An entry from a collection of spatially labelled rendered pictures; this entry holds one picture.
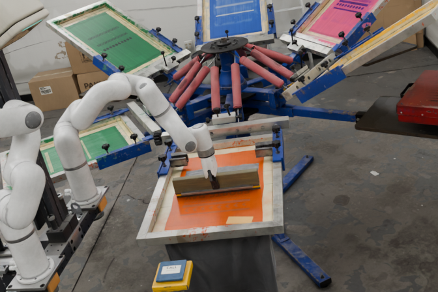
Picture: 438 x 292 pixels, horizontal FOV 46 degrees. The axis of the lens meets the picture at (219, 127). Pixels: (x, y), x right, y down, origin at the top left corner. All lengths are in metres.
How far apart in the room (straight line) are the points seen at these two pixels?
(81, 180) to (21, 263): 0.45
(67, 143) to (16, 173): 0.43
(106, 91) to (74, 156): 0.29
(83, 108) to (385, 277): 2.01
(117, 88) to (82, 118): 0.18
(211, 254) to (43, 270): 0.72
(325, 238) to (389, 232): 0.41
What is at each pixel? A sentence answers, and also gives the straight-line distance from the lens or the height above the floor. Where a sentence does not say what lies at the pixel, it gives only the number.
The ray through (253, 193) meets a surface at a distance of 2.26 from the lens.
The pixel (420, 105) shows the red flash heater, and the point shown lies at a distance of 2.54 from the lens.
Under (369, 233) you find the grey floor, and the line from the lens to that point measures 3.52.
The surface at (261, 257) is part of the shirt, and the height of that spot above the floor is 0.77.
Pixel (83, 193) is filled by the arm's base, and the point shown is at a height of 1.18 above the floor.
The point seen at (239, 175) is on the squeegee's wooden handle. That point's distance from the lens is 2.23.
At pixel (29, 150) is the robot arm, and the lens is 1.68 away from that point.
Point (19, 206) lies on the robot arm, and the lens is 1.64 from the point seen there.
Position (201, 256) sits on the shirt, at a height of 0.80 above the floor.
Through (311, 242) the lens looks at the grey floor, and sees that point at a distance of 3.47.
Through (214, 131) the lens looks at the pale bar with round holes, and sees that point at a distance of 2.70.
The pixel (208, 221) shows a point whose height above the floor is 0.95.
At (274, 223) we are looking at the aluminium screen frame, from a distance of 1.99.
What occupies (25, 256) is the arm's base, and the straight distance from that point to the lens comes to 1.79.
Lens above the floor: 2.17
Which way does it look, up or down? 25 degrees down
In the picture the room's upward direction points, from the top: 12 degrees counter-clockwise
